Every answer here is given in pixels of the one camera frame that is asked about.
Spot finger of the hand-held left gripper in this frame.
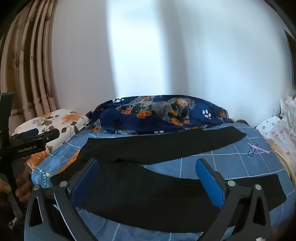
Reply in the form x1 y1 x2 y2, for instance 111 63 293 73
14 128 60 146

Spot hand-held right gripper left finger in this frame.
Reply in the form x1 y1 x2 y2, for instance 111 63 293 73
24 158 100 241

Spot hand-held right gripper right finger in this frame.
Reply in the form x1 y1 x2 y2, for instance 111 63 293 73
195 158 272 241

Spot black pants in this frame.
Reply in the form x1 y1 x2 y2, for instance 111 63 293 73
50 126 287 233

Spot person's left hand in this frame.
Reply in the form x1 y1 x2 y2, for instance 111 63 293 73
15 170 33 203

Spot white orange floral pillow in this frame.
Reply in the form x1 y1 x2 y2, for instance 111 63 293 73
13 109 90 173

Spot blue checked bed sheet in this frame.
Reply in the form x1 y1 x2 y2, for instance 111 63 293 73
31 122 296 241

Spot beige pleated curtain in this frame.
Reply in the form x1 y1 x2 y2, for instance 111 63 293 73
0 0 61 138

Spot white triangle patterned cloth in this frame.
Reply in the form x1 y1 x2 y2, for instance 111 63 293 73
255 115 296 184

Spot navy dog printed blanket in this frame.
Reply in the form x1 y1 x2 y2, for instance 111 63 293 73
86 95 249 135

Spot white pink floral cloth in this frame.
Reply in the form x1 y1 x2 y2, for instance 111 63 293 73
279 93 296 130

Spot dark framed object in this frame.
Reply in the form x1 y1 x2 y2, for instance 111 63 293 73
283 29 296 78

